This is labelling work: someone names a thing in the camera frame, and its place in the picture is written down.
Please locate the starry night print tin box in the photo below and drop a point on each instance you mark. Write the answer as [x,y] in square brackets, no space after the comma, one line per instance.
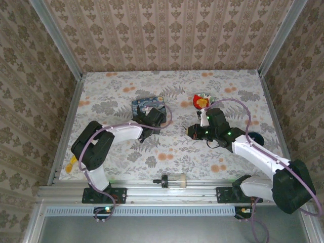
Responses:
[149,102]

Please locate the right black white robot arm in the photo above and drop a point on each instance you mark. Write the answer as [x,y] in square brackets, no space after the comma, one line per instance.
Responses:
[260,157]

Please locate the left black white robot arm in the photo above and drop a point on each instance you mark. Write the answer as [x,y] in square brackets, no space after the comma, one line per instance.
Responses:
[93,146]

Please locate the patterned ceramic bowl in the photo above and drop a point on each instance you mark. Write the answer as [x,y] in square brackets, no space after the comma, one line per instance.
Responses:
[211,100]

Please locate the red snack wrapper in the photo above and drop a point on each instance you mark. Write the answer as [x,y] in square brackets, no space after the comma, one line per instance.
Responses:
[197,98]

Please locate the dark blue round dish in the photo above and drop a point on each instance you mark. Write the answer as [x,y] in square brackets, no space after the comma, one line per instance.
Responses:
[258,138]

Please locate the clear acrylic block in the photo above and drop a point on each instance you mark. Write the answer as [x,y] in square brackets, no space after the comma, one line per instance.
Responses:
[178,180]

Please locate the yellow plastic toy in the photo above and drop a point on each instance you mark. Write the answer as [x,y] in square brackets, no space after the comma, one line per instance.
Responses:
[71,164]

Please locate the small circuit board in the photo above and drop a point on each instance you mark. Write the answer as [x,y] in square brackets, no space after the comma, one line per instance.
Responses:
[243,211]
[103,210]

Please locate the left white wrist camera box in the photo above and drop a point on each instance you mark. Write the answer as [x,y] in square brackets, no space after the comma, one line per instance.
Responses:
[147,109]

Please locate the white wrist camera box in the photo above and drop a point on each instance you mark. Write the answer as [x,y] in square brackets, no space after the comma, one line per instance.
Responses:
[203,121]
[147,109]

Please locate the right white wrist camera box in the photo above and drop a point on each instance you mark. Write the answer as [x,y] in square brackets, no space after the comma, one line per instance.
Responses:
[203,121]

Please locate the black clamp mount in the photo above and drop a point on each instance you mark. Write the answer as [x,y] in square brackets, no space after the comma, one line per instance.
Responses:
[163,181]

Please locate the aluminium side rail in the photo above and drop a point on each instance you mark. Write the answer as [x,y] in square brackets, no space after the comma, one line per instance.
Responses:
[73,108]
[272,106]

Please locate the aluminium front rail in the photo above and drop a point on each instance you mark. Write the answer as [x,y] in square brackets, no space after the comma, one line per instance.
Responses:
[172,195]

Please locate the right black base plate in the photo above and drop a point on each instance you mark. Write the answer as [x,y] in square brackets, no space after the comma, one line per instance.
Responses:
[225,195]

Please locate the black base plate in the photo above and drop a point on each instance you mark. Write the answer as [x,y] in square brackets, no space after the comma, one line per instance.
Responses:
[225,195]
[119,196]

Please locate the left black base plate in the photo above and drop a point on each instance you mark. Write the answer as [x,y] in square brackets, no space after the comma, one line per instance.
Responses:
[119,196]

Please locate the aluminium frame post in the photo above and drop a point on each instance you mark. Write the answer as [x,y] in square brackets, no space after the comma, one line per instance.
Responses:
[281,40]
[59,43]

